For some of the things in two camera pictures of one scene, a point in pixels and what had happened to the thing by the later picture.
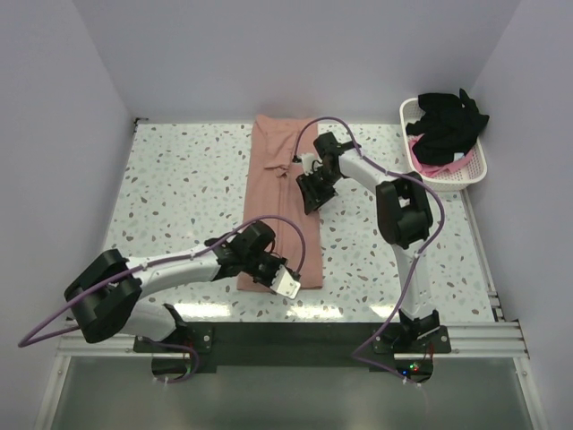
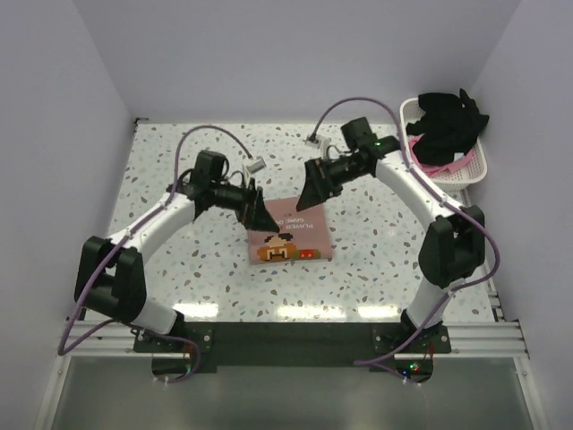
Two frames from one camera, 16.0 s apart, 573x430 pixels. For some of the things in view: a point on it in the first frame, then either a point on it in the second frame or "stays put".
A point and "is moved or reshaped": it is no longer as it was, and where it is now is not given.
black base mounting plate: x=297 y=347 stays put
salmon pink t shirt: x=272 y=190 is moved or reshaped
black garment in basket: x=450 y=124 stays put
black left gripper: x=277 y=262 to x=252 y=211
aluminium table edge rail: x=495 y=305 stays put
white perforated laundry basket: x=469 y=175 stays put
